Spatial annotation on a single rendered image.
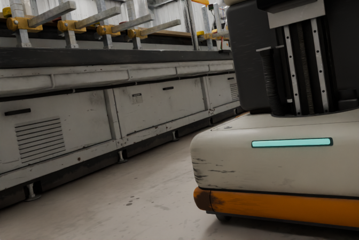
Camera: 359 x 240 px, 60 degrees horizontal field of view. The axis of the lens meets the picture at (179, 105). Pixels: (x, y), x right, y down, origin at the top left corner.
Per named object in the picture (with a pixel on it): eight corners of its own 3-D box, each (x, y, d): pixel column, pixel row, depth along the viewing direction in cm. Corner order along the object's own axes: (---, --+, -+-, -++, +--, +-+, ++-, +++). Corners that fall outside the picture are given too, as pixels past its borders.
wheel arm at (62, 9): (77, 11, 122) (75, 0, 122) (70, 10, 119) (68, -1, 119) (18, 37, 146) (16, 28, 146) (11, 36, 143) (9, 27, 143)
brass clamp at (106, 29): (121, 34, 182) (119, 25, 181) (103, 33, 170) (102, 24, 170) (114, 37, 185) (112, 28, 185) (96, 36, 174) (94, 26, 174)
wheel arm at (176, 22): (181, 25, 184) (180, 18, 184) (178, 25, 181) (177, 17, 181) (127, 42, 208) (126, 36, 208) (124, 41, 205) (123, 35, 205)
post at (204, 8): (215, 59, 281) (206, 6, 278) (213, 59, 278) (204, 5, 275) (211, 60, 283) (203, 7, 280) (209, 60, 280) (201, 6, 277)
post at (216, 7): (225, 52, 301) (217, 2, 298) (224, 52, 298) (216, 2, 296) (222, 53, 303) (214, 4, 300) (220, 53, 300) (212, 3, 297)
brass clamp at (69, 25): (87, 31, 161) (85, 21, 161) (65, 29, 150) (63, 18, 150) (79, 33, 164) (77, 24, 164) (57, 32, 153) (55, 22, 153)
